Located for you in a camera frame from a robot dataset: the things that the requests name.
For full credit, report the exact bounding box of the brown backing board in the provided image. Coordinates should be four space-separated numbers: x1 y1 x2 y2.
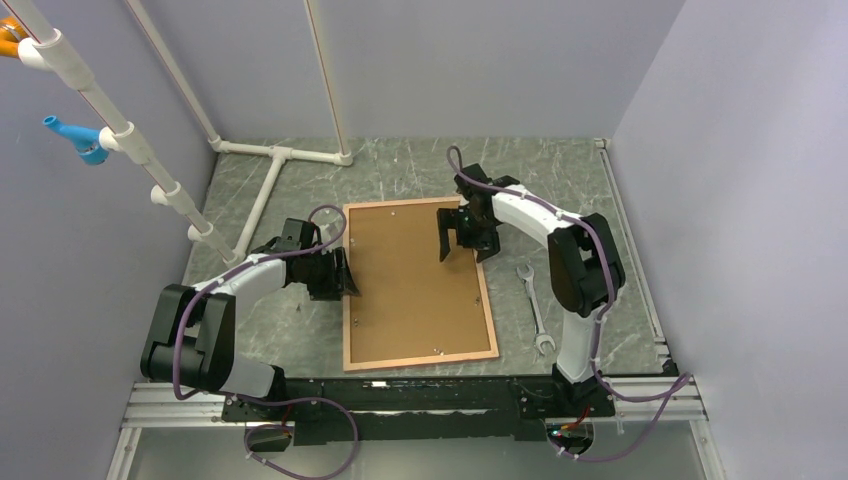
348 201 493 364

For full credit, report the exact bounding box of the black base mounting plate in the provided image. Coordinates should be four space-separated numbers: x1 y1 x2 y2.
222 373 615 446

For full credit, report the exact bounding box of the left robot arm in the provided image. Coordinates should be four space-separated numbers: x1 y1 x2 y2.
140 219 360 420

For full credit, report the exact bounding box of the wooden picture frame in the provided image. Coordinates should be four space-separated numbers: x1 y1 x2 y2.
341 195 501 373

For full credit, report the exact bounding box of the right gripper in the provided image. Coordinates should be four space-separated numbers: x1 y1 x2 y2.
438 207 500 263

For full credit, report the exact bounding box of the blue pipe fitting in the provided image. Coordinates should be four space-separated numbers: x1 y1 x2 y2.
42 115 109 166

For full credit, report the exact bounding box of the silver wrench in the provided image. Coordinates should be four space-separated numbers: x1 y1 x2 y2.
516 264 556 356

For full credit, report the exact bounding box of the white PVC pipe stand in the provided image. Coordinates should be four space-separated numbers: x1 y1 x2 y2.
2 1 353 267

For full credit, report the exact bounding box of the aluminium rail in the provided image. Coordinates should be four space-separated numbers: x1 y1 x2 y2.
107 375 723 479

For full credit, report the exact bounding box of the orange pipe fitting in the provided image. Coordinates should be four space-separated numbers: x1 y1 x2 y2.
0 16 29 59

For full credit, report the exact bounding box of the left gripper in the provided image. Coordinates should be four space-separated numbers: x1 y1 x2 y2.
297 247 359 301

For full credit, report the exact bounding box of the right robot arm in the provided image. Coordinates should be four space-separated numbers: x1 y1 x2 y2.
436 162 626 415

